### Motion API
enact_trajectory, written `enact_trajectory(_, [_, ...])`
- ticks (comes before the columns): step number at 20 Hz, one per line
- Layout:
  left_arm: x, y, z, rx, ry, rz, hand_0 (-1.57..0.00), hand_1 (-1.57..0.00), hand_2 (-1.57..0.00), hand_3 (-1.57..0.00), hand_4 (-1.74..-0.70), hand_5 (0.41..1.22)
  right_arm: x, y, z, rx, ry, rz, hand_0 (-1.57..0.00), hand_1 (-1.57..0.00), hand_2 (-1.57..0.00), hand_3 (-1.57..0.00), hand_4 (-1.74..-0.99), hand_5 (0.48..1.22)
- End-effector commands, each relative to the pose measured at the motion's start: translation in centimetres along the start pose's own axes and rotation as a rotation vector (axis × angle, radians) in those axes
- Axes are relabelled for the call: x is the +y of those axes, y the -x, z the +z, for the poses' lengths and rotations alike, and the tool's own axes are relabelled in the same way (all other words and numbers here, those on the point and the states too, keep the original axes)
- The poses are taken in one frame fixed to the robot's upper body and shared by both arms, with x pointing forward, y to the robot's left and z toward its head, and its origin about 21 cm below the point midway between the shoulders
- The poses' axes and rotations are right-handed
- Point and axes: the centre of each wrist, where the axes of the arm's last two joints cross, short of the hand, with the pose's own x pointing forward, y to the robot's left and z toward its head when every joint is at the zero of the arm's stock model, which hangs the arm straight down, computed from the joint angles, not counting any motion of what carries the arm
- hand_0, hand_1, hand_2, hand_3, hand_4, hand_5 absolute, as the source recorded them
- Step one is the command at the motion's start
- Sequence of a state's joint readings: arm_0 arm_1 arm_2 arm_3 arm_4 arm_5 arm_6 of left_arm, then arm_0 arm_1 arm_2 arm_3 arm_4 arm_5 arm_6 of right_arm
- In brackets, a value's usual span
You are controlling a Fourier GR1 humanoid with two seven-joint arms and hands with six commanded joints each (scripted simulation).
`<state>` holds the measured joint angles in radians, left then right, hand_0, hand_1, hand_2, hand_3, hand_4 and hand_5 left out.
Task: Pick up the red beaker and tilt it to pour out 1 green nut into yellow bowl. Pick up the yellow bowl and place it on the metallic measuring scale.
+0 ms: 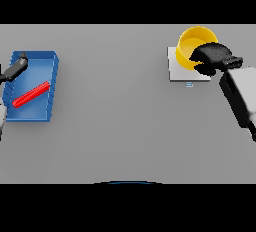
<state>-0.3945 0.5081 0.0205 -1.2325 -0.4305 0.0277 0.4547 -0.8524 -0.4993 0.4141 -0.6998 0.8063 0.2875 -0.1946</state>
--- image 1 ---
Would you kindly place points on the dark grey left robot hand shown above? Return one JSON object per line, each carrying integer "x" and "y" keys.
{"x": 16, "y": 69}

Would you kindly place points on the yellow bowl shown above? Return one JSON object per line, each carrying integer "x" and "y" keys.
{"x": 193, "y": 42}

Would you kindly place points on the red beaker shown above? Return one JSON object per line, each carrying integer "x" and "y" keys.
{"x": 31, "y": 94}

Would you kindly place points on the blue plastic tray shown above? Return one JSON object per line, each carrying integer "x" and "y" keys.
{"x": 31, "y": 86}

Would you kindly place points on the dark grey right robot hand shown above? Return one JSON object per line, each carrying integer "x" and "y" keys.
{"x": 213, "y": 56}

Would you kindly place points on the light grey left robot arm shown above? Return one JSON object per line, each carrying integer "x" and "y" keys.
{"x": 1, "y": 116}

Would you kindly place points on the pale square measuring scale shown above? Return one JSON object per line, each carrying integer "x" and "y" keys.
{"x": 183, "y": 72}

